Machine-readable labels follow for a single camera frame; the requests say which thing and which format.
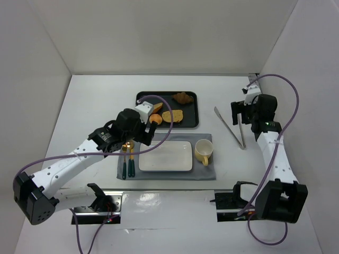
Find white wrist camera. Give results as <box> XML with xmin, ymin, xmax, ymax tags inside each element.
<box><xmin>242</xmin><ymin>84</ymin><xmax>262</xmax><ymax>106</ymax></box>
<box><xmin>134</xmin><ymin>102</ymin><xmax>154</xmax><ymax>124</ymax></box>

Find brown croissant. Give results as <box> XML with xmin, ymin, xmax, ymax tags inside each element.
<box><xmin>172</xmin><ymin>92</ymin><xmax>194</xmax><ymax>105</ymax></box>

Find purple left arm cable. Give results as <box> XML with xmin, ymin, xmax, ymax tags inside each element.
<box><xmin>13</xmin><ymin>94</ymin><xmax>174</xmax><ymax>254</ymax></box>

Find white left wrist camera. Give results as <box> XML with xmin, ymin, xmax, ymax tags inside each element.
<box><xmin>134</xmin><ymin>102</ymin><xmax>154</xmax><ymax>124</ymax></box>

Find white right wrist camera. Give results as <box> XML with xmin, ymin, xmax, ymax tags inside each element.
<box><xmin>242</xmin><ymin>84</ymin><xmax>262</xmax><ymax>106</ymax></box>

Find grey cloth placemat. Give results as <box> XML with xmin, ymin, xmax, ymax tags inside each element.
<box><xmin>126</xmin><ymin>133</ymin><xmax>216</xmax><ymax>180</ymax></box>

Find white rectangular plate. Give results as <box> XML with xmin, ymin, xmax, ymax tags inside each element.
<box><xmin>138</xmin><ymin>141</ymin><xmax>193</xmax><ymax>172</ymax></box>

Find black baking tray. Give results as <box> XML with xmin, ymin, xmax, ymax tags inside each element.
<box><xmin>136</xmin><ymin>91</ymin><xmax>199</xmax><ymax>129</ymax></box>

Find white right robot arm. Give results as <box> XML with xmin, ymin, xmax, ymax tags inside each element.
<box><xmin>231</xmin><ymin>94</ymin><xmax>308</xmax><ymax>223</ymax></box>

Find gold spoon green handle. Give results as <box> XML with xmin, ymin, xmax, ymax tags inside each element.
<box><xmin>125</xmin><ymin>141</ymin><xmax>136</xmax><ymax>177</ymax></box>

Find small bread slice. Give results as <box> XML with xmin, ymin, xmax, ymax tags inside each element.
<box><xmin>152</xmin><ymin>103</ymin><xmax>163</xmax><ymax>114</ymax></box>

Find large bread slice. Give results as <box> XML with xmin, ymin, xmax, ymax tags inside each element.
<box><xmin>162</xmin><ymin>110</ymin><xmax>183</xmax><ymax>123</ymax></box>

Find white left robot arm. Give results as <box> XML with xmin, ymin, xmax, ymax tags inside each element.
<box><xmin>13</xmin><ymin>103</ymin><xmax>156</xmax><ymax>225</ymax></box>

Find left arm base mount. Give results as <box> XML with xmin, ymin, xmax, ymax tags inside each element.
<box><xmin>73</xmin><ymin>183</ymin><xmax>122</xmax><ymax>225</ymax></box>

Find yellow mug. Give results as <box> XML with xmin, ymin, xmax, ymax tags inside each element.
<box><xmin>194</xmin><ymin>139</ymin><xmax>213</xmax><ymax>166</ymax></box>

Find metal tongs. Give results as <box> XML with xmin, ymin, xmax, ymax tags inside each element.
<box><xmin>213</xmin><ymin>106</ymin><xmax>247</xmax><ymax>150</ymax></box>

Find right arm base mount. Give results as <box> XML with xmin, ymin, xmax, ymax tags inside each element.
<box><xmin>210</xmin><ymin>181</ymin><xmax>258</xmax><ymax>222</ymax></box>

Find orange muffin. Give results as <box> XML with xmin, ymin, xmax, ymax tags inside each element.
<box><xmin>149</xmin><ymin>114</ymin><xmax>163</xmax><ymax>125</ymax></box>

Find gold fork green handle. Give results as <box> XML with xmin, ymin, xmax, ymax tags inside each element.
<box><xmin>122</xmin><ymin>143</ymin><xmax>128</xmax><ymax>180</ymax></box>

